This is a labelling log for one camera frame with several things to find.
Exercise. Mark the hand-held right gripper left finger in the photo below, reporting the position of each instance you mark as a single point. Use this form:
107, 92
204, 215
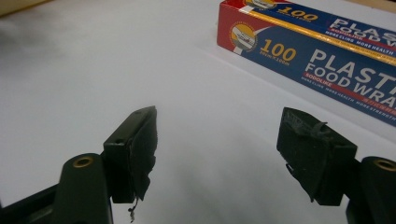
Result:
130, 155

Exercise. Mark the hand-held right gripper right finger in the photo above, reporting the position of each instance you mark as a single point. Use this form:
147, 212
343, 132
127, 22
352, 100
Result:
317, 155

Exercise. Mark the blue and red wrap box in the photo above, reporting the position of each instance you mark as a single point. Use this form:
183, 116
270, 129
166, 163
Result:
323, 59

